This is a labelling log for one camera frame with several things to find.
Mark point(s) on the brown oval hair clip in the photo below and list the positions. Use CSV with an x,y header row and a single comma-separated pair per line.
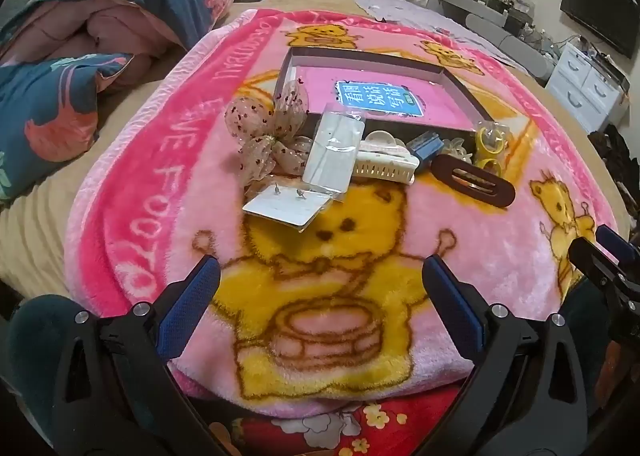
x,y
441,168

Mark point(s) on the white drawer cabinet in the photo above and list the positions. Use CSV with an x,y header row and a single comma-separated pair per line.
x,y
575,81

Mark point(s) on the sheer dotted bow hair clip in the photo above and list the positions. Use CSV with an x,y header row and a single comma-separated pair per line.
x,y
265,121

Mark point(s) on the dark clothes pile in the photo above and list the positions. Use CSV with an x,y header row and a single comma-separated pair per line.
x,y
617,161

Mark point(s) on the clear pearl hair clip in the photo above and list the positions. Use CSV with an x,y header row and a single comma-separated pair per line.
x,y
457,148

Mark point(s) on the clear plastic packet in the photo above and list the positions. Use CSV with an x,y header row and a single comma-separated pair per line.
x,y
330,151

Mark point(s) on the blue hair clip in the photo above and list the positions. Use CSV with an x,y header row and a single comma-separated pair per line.
x,y
425,146

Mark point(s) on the light purple sheet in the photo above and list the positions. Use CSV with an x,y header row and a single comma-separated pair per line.
x,y
410,11

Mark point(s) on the pink bear print blanket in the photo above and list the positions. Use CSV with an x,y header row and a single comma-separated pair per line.
x,y
450,226

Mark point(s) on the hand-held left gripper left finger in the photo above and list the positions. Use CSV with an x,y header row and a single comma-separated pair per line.
x,y
187,306

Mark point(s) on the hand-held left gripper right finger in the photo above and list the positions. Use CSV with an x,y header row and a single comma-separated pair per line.
x,y
455,306

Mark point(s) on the tan bed sheet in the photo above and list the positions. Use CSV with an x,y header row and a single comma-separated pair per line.
x,y
30,236

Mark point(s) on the cream comb hair clip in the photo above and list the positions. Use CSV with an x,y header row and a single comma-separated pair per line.
x,y
385,168

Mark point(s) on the black television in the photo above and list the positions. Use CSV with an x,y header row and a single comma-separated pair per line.
x,y
600,11

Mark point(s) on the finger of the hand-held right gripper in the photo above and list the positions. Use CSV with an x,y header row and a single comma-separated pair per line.
x,y
612,238
592,256

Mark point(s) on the white hair claw clip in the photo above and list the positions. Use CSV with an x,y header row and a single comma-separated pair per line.
x,y
380,140

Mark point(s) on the white earring card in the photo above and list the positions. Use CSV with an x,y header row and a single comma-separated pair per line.
x,y
285,208

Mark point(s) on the shallow grey cardboard box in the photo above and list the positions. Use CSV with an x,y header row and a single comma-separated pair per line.
x,y
360,55

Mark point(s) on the red floral cloth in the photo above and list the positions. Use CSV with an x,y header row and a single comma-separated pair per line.
x,y
310,428

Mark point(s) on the yellow clear hair clip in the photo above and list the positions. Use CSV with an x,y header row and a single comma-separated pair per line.
x,y
487,141

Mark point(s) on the blue floral quilt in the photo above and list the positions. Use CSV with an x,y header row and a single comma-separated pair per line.
x,y
75,1

